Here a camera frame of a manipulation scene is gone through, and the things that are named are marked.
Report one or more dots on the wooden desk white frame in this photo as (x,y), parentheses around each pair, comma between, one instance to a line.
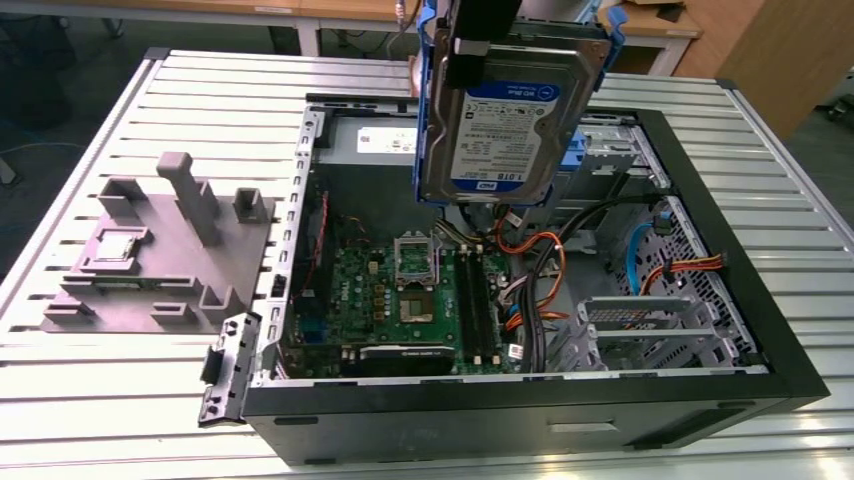
(654,25)

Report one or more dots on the grey metal drive cage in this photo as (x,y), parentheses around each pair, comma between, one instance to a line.
(603,150)

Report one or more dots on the blue plastic drive latch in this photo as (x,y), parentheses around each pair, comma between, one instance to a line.
(573,155)

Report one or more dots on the grey card retention latch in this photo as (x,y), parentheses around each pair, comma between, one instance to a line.
(229,370)

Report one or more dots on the CPU socket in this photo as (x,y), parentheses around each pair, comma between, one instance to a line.
(421,307)

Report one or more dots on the black open PC case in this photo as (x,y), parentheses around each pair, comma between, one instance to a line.
(507,420)

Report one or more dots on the grey parts rack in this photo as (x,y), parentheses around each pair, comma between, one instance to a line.
(173,260)

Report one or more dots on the green RAM stick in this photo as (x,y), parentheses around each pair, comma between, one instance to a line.
(126,285)

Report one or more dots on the green motherboard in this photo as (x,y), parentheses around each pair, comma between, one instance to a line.
(360,310)

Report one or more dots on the black RAM slot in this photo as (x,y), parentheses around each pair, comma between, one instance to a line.
(468,305)
(487,305)

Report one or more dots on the silver CPU chip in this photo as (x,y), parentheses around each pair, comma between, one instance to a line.
(118,247)

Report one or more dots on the grey power supply unit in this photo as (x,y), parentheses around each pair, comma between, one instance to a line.
(373,195)

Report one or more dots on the black graphics card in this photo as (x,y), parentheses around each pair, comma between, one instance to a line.
(400,357)

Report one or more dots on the hard disk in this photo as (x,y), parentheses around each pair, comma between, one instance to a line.
(507,140)

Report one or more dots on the metal locking lever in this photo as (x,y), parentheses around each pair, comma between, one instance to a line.
(435,260)

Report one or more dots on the grey metal disk bay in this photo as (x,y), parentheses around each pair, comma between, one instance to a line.
(667,332)

